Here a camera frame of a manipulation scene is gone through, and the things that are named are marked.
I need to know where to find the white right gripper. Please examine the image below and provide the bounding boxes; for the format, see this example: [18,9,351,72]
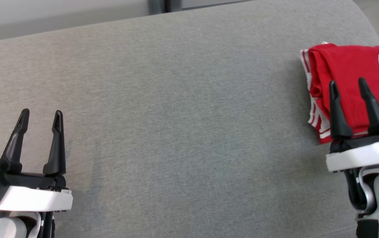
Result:
[326,77,379,173]

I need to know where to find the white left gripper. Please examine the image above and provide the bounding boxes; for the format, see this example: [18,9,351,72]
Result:
[0,108,74,212]

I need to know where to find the red shorts with white stripe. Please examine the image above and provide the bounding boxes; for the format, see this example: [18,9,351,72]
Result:
[300,41,371,145]

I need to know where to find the red basketball jersey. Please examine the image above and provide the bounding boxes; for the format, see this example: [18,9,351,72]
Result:
[308,43,379,137]

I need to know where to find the thin black left gripper cable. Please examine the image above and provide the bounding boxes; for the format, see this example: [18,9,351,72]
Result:
[44,212,57,238]

